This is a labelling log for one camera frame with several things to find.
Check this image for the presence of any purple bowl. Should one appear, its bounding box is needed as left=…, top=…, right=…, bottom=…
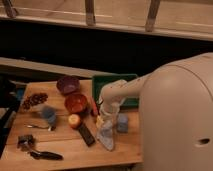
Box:
left=56, top=76, right=80, bottom=95

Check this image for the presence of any red bowl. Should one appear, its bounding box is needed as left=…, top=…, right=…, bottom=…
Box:
left=64, top=93, right=88, bottom=113

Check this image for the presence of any green plastic tray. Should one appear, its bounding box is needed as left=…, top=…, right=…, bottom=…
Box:
left=92, top=74, right=139, bottom=108

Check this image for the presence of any bunch of dark red grapes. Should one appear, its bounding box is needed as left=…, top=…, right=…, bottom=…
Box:
left=22, top=93, right=48, bottom=110

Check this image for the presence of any blue sponge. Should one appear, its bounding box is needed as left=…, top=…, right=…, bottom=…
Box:
left=117, top=113, right=128, bottom=133

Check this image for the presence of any white yellow gripper body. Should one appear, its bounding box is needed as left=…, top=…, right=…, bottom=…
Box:
left=96, top=102, right=120, bottom=129

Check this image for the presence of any yellow red apple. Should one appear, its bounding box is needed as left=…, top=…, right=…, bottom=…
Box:
left=68, top=114, right=81, bottom=129

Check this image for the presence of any orange red carrot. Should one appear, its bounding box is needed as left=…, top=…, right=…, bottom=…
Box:
left=91, top=98, right=99, bottom=116

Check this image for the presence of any blue grey cup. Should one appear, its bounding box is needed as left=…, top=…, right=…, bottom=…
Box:
left=41, top=106, right=56, bottom=127

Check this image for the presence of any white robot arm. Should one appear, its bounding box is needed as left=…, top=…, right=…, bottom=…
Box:
left=99, top=52, right=213, bottom=171

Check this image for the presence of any dark chair at left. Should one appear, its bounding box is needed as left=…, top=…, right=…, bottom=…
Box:
left=0, top=75, right=20, bottom=157

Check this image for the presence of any metal spoon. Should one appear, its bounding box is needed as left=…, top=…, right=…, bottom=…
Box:
left=27, top=125, right=56, bottom=131

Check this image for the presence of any small metal black clip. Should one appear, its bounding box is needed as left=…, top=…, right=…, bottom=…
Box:
left=17, top=134, right=35, bottom=151

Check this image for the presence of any black handled tool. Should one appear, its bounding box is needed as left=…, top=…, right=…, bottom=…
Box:
left=30, top=151, right=63, bottom=160

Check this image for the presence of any grey blue towel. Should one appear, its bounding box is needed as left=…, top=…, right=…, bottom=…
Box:
left=97, top=121, right=114, bottom=151

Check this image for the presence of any black rectangular remote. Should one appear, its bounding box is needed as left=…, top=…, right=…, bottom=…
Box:
left=78, top=123, right=95, bottom=147

